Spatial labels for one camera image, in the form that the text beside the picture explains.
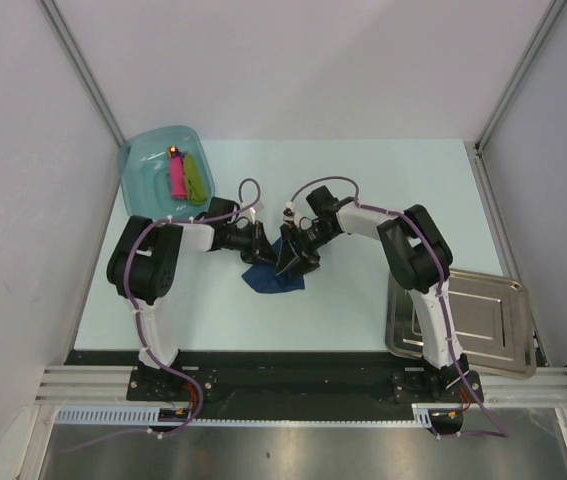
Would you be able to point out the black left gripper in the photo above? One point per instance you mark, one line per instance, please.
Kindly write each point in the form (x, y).
(258, 249)

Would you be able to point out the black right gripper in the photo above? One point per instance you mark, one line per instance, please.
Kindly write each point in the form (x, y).
(288, 256)

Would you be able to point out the dark blue paper napkin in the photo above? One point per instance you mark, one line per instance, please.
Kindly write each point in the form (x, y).
(261, 278)

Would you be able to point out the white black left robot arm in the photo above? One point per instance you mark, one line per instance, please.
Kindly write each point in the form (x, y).
(143, 267)

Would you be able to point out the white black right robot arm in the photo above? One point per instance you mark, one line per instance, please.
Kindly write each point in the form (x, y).
(418, 257)

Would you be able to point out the green rolled napkin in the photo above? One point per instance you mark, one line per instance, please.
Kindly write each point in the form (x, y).
(194, 185)

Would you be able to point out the pink rolled napkin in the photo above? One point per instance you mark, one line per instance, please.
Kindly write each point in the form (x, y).
(176, 175)

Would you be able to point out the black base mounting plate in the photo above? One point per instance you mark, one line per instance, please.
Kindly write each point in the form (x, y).
(290, 386)

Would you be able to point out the translucent blue plastic bin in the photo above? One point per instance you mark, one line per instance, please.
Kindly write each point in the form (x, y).
(143, 163)

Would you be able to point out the stainless steel tray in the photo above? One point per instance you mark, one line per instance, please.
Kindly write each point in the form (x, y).
(492, 319)

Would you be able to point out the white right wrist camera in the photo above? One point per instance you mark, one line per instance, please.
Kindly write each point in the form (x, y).
(290, 214)

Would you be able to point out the light blue cable duct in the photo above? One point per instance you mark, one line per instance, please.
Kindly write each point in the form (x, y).
(140, 416)

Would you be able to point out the aluminium rail frame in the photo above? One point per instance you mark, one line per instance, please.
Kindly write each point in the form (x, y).
(534, 409)

